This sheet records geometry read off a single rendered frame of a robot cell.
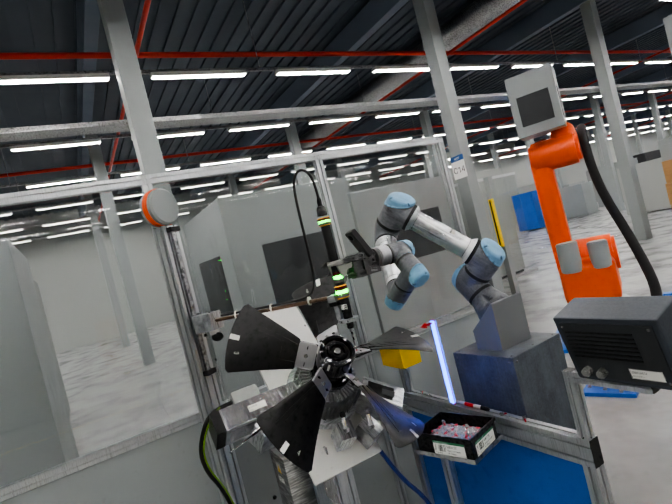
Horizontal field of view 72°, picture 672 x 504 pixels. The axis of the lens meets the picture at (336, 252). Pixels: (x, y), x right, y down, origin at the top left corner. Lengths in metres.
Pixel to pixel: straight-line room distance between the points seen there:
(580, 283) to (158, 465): 4.12
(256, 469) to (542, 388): 1.28
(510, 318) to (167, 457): 1.51
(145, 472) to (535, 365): 1.60
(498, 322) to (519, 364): 0.17
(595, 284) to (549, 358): 3.16
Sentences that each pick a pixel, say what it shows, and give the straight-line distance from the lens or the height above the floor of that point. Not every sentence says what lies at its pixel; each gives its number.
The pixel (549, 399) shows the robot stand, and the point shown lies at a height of 0.79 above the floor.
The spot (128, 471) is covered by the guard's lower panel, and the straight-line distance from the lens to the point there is 2.21.
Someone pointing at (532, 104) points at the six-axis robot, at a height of 2.44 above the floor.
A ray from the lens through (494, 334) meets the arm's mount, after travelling 1.93.
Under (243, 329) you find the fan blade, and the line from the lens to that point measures 1.58.
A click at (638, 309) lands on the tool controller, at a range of 1.29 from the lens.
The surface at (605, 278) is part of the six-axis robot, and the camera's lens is 5.12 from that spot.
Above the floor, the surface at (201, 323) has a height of 1.38.
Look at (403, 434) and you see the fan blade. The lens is 1.48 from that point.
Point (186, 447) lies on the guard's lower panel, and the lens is 2.22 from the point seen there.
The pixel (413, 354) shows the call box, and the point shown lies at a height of 1.03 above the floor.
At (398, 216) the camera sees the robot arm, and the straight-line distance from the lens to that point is 1.94.
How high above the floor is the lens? 1.55
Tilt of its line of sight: 1 degrees down
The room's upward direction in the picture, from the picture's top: 14 degrees counter-clockwise
